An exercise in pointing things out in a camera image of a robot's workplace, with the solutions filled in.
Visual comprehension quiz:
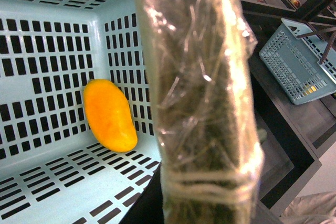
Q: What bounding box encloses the light blue plastic basket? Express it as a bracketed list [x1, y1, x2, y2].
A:
[1, 0, 160, 223]

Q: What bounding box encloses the yellow mango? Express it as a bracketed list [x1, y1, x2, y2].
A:
[83, 79, 138, 153]

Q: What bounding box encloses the grey taped basket handle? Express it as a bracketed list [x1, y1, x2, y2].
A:
[134, 0, 264, 223]

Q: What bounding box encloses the black metal shelf frame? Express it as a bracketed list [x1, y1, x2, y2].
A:
[241, 0, 335, 215]

